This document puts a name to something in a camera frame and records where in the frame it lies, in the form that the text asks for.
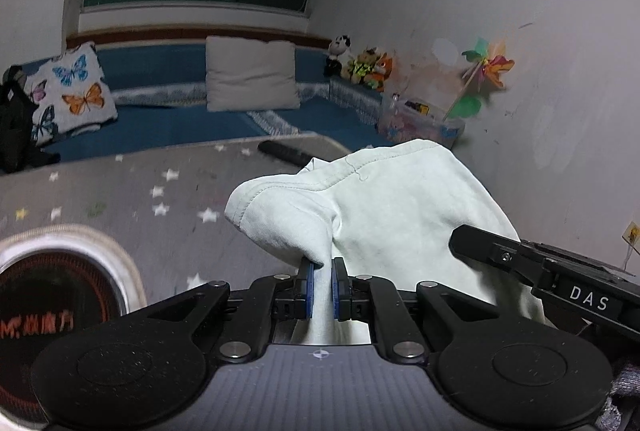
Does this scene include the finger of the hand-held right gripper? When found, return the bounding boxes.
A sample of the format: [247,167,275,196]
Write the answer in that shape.
[449,225,546,296]

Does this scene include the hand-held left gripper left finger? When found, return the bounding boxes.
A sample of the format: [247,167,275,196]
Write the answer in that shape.
[122,258,317,362]

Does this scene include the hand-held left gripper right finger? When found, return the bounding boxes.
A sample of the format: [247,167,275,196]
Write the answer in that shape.
[330,257,506,360]

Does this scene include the light green t-shirt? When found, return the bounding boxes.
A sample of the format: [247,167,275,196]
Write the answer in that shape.
[224,138,562,347]

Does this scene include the black remote control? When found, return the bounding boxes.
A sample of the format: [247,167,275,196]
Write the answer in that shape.
[257,140,327,168]

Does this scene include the clear plastic toy box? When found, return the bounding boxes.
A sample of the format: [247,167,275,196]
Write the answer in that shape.
[377,93,467,150]

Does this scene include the colourful pinwheel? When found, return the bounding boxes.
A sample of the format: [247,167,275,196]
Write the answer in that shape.
[444,38,516,122]

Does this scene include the grey star-print table cover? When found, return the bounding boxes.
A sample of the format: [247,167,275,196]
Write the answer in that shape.
[0,134,361,312]

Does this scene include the orange and yellow plush toys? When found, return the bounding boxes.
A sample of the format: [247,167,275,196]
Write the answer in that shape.
[342,47,394,93]

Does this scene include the blue bench mat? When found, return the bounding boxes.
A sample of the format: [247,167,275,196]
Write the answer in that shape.
[20,42,387,162]

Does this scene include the beige pillow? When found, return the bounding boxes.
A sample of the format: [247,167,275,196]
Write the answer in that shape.
[205,35,301,113]

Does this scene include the panda plush toy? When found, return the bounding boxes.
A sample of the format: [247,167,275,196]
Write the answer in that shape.
[323,34,354,78]

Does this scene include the round built-in induction cooker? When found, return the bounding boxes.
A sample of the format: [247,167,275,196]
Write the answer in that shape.
[0,223,147,424]

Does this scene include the butterfly print pillow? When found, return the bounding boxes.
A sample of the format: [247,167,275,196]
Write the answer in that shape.
[24,42,119,148]

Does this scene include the black bag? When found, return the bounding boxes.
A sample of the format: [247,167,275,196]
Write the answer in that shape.
[0,65,62,175]

